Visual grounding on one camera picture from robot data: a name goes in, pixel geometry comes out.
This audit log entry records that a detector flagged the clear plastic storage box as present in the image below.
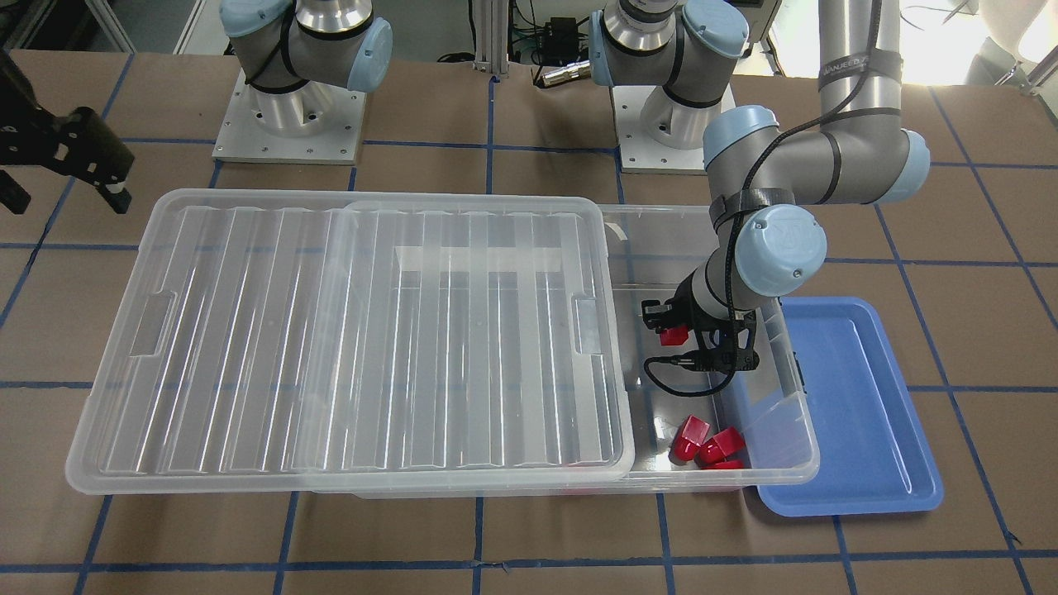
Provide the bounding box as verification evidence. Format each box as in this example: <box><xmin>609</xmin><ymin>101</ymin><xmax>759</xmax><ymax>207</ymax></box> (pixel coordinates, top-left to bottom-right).
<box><xmin>311</xmin><ymin>202</ymin><xmax>822</xmax><ymax>498</ymax></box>

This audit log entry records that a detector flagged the blue plastic tray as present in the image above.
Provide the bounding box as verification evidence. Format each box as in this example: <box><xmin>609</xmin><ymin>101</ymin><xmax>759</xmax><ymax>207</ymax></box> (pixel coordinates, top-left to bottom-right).
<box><xmin>724</xmin><ymin>298</ymin><xmax>945</xmax><ymax>517</ymax></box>

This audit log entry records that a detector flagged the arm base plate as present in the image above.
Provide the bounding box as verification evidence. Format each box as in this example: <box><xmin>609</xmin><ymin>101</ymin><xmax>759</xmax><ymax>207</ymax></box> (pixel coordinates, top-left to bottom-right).
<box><xmin>212</xmin><ymin>73</ymin><xmax>368</xmax><ymax>166</ymax></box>
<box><xmin>612</xmin><ymin>86</ymin><xmax>736</xmax><ymax>176</ymax></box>

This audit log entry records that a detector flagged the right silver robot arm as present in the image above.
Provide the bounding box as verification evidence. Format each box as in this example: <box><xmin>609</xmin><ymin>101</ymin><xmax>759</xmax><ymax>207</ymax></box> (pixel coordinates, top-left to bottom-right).
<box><xmin>1</xmin><ymin>1</ymin><xmax>393</xmax><ymax>214</ymax></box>

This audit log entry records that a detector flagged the silver cylinder connector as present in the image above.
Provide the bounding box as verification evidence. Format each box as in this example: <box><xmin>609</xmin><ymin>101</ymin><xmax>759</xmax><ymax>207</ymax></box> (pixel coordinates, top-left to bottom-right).
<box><xmin>533</xmin><ymin>60</ymin><xmax>592</xmax><ymax>89</ymax></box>

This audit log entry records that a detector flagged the clear plastic box lid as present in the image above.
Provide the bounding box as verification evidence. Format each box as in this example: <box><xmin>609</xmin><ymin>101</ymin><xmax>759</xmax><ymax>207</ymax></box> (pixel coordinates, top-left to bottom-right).
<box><xmin>65</xmin><ymin>188</ymin><xmax>635</xmax><ymax>497</ymax></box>

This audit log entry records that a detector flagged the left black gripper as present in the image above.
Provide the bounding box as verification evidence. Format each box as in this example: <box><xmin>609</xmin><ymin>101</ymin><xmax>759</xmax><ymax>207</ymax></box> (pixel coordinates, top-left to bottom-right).
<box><xmin>641</xmin><ymin>278</ymin><xmax>760</xmax><ymax>369</ymax></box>

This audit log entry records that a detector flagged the aluminium frame post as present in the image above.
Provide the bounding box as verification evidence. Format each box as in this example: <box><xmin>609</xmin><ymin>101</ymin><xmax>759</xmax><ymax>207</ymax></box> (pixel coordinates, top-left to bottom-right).
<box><xmin>469</xmin><ymin>1</ymin><xmax>512</xmax><ymax>80</ymax></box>

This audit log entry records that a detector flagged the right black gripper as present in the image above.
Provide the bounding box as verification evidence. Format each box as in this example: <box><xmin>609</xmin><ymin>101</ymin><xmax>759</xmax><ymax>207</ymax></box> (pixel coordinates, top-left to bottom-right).
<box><xmin>0</xmin><ymin>53</ymin><xmax>135</xmax><ymax>215</ymax></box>

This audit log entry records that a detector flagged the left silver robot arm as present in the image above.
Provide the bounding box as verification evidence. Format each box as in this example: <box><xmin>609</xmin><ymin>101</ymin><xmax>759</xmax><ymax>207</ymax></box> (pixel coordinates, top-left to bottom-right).
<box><xmin>589</xmin><ymin>1</ymin><xmax>931</xmax><ymax>373</ymax></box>

